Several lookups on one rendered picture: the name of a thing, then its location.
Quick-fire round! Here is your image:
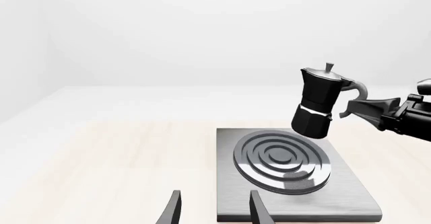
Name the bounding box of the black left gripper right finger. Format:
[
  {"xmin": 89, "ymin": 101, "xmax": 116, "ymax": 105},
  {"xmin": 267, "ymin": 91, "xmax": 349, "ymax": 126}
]
[{"xmin": 249, "ymin": 190, "xmax": 278, "ymax": 224}]

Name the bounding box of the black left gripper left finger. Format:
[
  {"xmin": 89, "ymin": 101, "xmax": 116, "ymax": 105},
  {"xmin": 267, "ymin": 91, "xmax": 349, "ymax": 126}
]
[{"xmin": 155, "ymin": 190, "xmax": 182, "ymax": 224}]

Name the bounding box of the flat black stove plate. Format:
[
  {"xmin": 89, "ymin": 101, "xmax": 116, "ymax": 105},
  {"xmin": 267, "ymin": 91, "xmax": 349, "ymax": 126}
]
[{"xmin": 215, "ymin": 127, "xmax": 384, "ymax": 223}]

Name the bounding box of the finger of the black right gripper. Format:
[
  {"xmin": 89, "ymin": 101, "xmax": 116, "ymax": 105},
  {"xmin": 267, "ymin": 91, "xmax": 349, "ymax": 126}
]
[
  {"xmin": 356, "ymin": 97, "xmax": 402, "ymax": 117},
  {"xmin": 346, "ymin": 100, "xmax": 385, "ymax": 129}
]

